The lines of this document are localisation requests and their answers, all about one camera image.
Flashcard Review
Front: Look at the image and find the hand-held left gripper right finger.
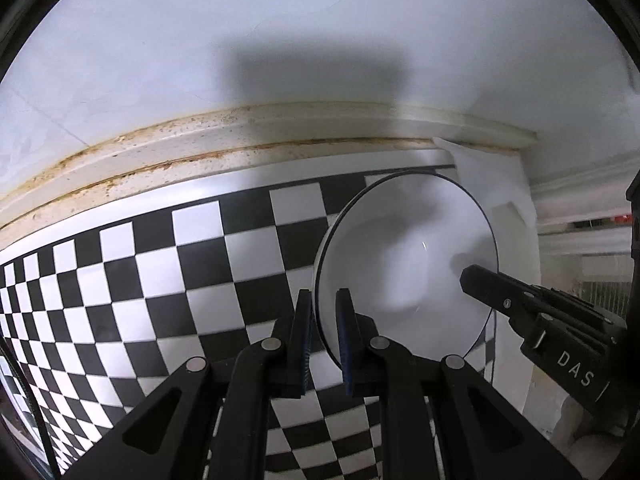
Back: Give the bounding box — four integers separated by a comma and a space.
335, 288, 582, 480

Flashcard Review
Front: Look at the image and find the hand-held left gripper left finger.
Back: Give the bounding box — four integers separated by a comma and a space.
60, 289, 315, 480

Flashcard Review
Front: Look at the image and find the dark-rimmed white bowl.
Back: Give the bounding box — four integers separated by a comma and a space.
313, 170, 500, 397

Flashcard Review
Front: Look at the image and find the black white checkered mat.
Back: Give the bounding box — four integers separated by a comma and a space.
0, 162, 501, 480

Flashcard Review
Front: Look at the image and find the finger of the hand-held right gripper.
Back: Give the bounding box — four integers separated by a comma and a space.
459, 265, 552, 342

